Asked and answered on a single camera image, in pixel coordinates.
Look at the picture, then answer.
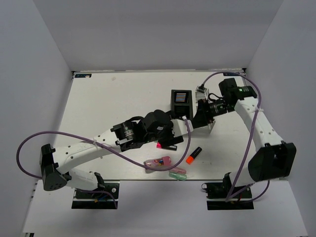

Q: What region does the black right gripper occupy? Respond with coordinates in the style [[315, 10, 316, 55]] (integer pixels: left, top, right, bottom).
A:
[[191, 99, 234, 129]]

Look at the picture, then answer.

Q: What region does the pink cap crayon bottle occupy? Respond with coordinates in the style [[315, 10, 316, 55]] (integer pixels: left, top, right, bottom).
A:
[[143, 156, 171, 169]]

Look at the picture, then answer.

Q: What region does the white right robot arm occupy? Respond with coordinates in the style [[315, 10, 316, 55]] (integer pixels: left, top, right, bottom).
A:
[[192, 78, 297, 197]]

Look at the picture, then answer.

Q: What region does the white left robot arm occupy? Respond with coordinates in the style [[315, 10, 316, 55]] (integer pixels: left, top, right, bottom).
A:
[[40, 110, 191, 197]]

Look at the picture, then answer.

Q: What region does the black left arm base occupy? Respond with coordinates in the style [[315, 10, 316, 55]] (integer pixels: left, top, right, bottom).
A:
[[72, 172, 120, 210]]

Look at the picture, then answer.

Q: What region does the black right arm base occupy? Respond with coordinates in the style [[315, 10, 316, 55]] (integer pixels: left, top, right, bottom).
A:
[[201, 174, 254, 211]]

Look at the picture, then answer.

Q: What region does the white slotted organizer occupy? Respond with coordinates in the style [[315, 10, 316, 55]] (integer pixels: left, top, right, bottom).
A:
[[193, 89, 216, 138]]

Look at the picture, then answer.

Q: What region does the black slotted organizer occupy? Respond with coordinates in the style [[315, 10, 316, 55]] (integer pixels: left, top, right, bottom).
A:
[[170, 89, 193, 119]]

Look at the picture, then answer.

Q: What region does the pink cap black highlighter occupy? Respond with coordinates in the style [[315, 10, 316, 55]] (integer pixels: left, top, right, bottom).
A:
[[156, 142, 177, 151]]

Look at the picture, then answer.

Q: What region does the orange cap black highlighter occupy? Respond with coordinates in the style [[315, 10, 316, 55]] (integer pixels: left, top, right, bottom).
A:
[[186, 147, 202, 164]]

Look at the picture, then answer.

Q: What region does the pink translucent eraser case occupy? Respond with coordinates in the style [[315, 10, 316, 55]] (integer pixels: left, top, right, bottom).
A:
[[169, 167, 187, 174]]

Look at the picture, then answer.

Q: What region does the right blue table label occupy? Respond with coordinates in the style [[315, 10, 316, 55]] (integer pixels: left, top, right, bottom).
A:
[[223, 72, 240, 77]]

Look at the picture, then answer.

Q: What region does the blue table label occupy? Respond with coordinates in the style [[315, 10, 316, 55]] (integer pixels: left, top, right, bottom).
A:
[[75, 74, 92, 78], [223, 72, 240, 77]]

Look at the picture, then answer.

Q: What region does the green translucent eraser case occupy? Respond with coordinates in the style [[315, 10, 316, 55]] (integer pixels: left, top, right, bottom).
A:
[[169, 172, 187, 181]]

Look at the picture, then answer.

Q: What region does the left blue table label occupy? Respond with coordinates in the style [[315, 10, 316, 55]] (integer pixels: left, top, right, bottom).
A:
[[75, 74, 92, 78]]

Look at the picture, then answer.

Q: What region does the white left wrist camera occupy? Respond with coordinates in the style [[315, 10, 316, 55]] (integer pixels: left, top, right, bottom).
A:
[[171, 119, 194, 137]]

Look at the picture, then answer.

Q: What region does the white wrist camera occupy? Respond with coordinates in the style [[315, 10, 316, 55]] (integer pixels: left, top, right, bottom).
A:
[[196, 84, 207, 93], [171, 119, 194, 137]]

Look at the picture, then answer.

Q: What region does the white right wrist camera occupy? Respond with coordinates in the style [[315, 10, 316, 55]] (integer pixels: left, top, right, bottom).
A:
[[196, 84, 207, 93]]

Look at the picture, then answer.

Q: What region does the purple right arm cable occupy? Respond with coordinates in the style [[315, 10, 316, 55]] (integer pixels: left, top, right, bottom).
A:
[[201, 71, 270, 203]]

